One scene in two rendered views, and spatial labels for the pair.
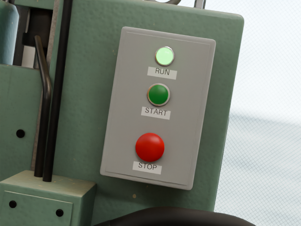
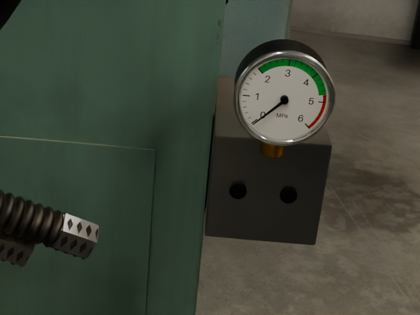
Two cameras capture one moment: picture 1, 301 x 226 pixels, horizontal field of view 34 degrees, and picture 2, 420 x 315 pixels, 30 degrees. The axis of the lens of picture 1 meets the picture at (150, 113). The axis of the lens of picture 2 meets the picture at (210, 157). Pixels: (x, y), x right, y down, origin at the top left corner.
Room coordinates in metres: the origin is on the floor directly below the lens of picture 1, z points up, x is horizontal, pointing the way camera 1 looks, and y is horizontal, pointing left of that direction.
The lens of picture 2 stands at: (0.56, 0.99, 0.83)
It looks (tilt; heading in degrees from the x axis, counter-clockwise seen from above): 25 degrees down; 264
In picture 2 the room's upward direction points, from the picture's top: 6 degrees clockwise
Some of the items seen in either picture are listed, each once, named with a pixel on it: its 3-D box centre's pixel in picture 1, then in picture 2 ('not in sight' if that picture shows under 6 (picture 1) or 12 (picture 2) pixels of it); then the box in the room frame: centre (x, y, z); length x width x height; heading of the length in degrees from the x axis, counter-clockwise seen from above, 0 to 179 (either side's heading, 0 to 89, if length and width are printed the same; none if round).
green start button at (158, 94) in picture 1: (158, 94); not in sight; (0.51, -0.01, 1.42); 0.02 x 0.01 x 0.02; 85
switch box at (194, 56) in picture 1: (158, 107); not in sight; (0.54, -0.01, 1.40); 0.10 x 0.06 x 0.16; 85
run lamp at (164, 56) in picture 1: (164, 56); not in sight; (0.51, -0.01, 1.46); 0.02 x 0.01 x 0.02; 85
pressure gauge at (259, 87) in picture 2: not in sight; (280, 103); (0.47, 0.53, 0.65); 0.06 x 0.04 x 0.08; 175
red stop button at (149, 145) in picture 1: (149, 147); not in sight; (0.51, -0.01, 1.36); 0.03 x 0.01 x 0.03; 85
